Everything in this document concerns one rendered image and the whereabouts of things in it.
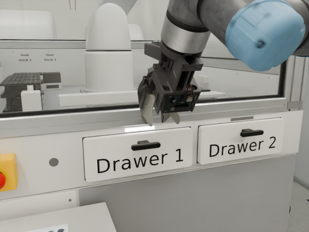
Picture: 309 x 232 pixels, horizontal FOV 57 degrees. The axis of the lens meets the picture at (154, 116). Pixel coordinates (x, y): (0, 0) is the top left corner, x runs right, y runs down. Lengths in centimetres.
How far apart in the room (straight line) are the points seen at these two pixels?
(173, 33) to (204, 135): 42
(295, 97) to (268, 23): 69
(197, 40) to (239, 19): 12
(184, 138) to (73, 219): 34
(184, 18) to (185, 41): 3
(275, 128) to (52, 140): 64
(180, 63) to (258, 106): 50
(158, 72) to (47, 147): 34
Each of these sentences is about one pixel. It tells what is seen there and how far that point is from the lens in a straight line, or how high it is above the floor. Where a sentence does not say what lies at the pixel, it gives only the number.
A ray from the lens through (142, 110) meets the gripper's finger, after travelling 58.
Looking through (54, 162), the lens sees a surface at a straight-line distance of 72.
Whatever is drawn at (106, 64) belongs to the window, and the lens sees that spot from 71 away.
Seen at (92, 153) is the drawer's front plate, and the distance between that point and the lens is 71.
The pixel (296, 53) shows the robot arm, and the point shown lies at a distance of 44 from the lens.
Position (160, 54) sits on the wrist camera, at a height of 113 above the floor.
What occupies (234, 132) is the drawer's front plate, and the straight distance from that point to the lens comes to 85.
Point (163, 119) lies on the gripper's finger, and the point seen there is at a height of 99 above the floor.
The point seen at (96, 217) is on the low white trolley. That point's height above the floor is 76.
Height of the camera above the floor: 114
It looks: 13 degrees down
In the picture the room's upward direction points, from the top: straight up
